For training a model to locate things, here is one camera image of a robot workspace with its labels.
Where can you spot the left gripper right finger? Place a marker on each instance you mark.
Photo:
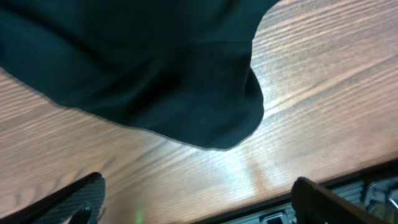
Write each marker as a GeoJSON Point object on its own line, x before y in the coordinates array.
{"type": "Point", "coordinates": [315, 204]}

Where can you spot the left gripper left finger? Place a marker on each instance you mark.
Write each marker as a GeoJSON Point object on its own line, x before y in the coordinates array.
{"type": "Point", "coordinates": [79, 202]}

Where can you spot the black polo shirt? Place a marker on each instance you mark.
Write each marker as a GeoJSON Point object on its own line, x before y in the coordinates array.
{"type": "Point", "coordinates": [180, 69]}

